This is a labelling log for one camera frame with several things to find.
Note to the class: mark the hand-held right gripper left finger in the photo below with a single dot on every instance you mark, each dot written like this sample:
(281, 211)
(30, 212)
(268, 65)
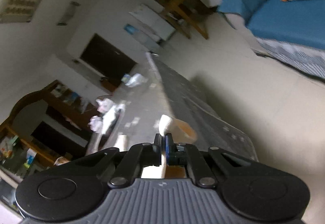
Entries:
(158, 145)

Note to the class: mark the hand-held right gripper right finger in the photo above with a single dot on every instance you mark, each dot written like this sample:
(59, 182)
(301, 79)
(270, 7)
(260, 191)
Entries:
(168, 143)

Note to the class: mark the cream fleece garment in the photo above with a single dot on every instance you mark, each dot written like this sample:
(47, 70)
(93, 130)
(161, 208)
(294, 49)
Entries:
(165, 122)

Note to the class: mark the white paper sheet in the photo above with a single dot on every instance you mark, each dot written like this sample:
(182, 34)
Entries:
(111, 117)

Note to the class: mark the grey star-print tablecloth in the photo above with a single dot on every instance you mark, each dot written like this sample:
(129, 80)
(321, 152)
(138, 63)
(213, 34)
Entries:
(182, 87)

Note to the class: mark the crumpled white tissue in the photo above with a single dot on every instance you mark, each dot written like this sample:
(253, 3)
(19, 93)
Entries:
(104, 106)
(95, 123)

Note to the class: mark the clear plastic bag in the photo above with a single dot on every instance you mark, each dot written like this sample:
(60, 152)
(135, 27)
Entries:
(134, 79)

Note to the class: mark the arched wooden cabinet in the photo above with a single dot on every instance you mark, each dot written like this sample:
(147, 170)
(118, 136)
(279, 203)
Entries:
(48, 98)

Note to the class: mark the blue box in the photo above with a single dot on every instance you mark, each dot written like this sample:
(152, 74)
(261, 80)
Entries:
(129, 28)

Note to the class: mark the white refrigerator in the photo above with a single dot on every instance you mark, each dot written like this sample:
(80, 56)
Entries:
(152, 21)

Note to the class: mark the blue and white carton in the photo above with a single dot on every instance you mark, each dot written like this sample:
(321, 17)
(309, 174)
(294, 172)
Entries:
(29, 159)

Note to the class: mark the blue sofa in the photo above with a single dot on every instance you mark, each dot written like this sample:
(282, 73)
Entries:
(279, 21)

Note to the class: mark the dark framed wall opening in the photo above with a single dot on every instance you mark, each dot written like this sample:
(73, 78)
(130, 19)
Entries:
(106, 59)

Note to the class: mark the wall light fixture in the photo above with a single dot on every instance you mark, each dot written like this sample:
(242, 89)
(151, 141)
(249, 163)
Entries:
(68, 13)

